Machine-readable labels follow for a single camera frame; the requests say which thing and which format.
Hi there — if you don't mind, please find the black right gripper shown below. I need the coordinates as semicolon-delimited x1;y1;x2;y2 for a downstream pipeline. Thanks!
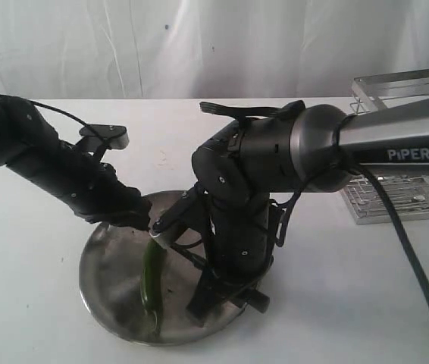
186;191;282;327

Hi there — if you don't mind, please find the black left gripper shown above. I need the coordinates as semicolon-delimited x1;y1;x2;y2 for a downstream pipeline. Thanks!
6;140;152;230

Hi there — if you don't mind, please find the green cucumber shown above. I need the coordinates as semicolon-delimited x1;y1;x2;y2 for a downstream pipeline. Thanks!
140;240;167;336

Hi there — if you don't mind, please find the knife with grey handle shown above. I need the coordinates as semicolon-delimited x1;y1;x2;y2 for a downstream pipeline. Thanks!
158;206;206;270

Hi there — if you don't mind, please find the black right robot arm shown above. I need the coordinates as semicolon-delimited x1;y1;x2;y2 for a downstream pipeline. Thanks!
186;99;429;325

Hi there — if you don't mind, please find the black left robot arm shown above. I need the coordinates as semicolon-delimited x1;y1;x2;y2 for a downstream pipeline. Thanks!
0;96;152;231

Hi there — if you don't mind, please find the round steel plate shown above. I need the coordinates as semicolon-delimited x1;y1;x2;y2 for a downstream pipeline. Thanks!
79;190;253;335

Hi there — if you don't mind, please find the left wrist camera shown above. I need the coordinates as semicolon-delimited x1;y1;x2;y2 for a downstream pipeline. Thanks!
77;124;130;152

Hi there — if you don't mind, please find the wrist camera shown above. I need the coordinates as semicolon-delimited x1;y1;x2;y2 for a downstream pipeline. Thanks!
77;124;130;152
148;187;208;249

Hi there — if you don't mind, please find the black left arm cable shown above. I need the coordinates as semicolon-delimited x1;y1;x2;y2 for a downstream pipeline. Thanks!
0;93;109;152

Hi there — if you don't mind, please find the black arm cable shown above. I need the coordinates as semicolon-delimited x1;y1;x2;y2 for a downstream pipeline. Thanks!
267;113;429;364
0;93;109;152

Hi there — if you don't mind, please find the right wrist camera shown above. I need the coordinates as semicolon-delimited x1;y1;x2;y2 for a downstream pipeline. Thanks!
148;187;208;249

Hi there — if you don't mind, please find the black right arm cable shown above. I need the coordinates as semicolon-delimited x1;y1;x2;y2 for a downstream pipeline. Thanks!
267;113;429;364

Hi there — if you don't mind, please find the wire metal utensil holder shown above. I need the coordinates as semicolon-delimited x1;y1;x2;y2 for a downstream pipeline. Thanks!
340;68;429;224

